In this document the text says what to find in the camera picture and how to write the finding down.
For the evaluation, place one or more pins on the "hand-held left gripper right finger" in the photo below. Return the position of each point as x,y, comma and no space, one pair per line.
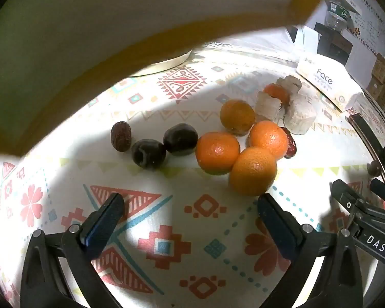
277,227

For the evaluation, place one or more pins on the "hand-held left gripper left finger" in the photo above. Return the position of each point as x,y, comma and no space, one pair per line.
104,224

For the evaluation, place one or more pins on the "orange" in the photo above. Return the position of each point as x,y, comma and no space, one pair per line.
237,115
269,138
252,175
276,91
217,152

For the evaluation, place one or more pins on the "red date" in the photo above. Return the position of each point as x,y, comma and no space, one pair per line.
290,147
121,136

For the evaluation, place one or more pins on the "beige pastry cake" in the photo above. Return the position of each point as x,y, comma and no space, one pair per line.
268,106
288,83

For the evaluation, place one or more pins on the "yellow cardboard tray box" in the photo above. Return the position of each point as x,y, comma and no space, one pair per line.
115,22

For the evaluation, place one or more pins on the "patterned tablecloth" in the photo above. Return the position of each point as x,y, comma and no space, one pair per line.
186,179

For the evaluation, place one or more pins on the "tissue pack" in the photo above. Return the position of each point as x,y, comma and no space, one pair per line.
320,73

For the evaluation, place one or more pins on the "black box stand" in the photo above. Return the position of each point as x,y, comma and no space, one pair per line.
333,45

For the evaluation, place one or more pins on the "white panel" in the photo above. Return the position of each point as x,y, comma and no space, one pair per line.
308,43

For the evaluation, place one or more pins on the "white plate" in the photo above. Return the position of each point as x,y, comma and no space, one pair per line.
170,64

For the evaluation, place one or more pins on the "clear water bottle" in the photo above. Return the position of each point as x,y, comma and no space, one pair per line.
338,9

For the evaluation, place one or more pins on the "wall poster with writing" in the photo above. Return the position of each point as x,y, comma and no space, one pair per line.
372,22

